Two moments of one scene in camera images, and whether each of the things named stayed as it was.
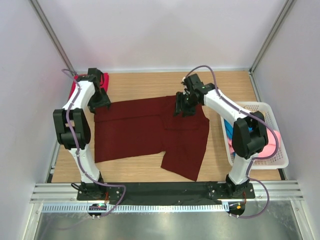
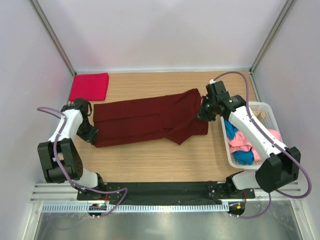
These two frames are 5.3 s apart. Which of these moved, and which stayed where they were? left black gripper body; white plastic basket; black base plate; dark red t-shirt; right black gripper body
Moved: left black gripper body; right black gripper body; dark red t-shirt
Stayed: white plastic basket; black base plate
